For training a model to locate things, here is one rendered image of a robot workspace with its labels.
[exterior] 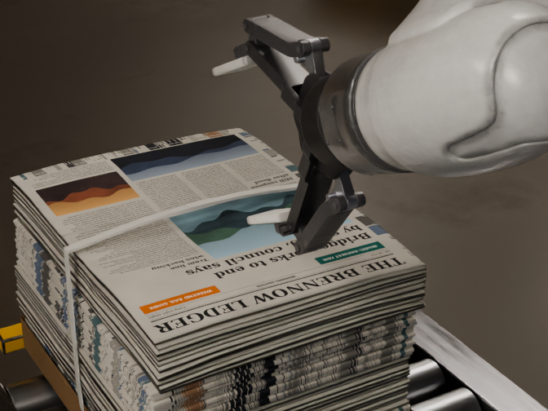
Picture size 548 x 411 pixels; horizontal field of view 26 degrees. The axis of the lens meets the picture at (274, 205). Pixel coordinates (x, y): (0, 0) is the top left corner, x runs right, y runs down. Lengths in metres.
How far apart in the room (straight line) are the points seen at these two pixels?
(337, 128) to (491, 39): 0.17
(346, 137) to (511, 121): 0.16
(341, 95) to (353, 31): 4.05
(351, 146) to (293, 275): 0.29
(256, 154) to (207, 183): 0.09
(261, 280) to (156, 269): 0.10
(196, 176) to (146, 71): 3.20
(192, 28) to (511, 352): 2.48
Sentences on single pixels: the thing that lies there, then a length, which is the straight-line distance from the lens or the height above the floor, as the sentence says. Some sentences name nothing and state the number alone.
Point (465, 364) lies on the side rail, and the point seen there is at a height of 0.80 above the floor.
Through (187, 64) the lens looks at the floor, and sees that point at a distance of 4.53.
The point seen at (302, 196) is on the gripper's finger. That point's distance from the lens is 0.97.
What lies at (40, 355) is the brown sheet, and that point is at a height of 0.83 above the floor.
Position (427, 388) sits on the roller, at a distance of 1.38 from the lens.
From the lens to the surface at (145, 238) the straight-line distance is 1.17.
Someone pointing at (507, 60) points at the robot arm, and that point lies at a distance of 0.70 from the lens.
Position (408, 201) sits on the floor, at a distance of 3.50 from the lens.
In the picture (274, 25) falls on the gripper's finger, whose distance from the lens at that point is 0.98.
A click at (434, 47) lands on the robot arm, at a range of 0.73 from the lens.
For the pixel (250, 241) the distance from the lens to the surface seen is 1.15.
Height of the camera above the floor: 1.59
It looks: 27 degrees down
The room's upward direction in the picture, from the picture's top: straight up
